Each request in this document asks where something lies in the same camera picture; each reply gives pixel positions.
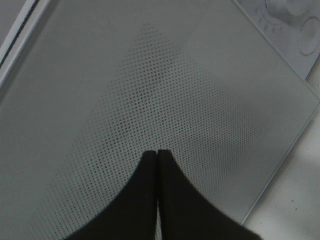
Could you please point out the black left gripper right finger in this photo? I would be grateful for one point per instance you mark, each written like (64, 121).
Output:
(187, 215)

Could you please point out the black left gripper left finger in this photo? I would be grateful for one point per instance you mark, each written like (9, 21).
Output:
(132, 215)

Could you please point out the white microwave door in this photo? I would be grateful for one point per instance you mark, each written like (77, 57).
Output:
(91, 85)

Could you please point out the round door release button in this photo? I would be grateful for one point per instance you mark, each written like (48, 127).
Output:
(309, 38)

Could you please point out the white microwave oven body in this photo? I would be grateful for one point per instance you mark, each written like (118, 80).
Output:
(283, 35)

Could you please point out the lower white timer knob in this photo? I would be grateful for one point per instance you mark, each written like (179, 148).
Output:
(287, 9)

